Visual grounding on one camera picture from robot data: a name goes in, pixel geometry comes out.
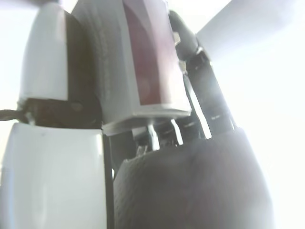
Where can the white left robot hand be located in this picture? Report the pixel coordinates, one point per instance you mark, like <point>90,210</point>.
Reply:
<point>190,186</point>

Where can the maroon and white small box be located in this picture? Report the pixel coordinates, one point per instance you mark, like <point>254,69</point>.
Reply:
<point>152,59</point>

